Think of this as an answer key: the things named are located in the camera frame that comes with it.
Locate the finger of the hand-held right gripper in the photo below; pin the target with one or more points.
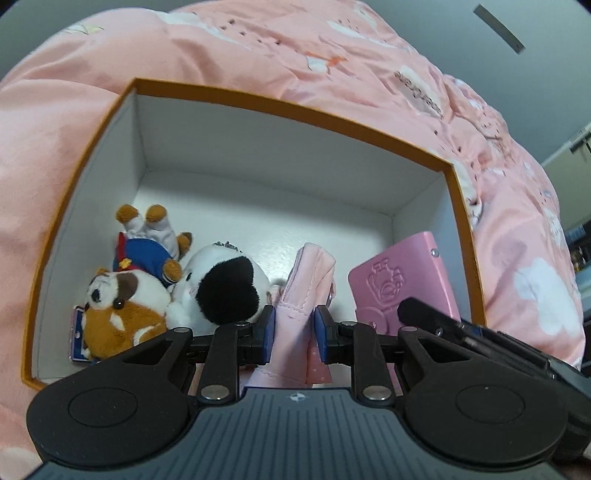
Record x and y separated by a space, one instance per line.
425 314

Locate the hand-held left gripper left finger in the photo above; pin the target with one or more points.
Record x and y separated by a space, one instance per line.
268 339

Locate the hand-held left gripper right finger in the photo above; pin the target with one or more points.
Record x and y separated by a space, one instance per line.
322 339

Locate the pink embossed wallet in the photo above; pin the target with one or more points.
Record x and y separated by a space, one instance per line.
401 277

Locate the pink cloth pouch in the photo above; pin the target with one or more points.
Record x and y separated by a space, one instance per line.
295 300

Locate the orange cardboard box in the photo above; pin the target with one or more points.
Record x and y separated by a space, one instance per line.
277 152

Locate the black and white cow plush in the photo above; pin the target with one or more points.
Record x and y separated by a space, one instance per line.
221 286

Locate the brown and white plush toy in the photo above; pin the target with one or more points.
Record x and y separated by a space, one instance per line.
120 318

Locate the dog plush in blue outfit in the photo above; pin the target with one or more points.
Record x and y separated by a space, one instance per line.
143 254

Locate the pink printed blanket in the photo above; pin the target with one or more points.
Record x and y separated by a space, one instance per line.
323 69

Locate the grey wall strip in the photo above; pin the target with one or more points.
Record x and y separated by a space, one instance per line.
498 28

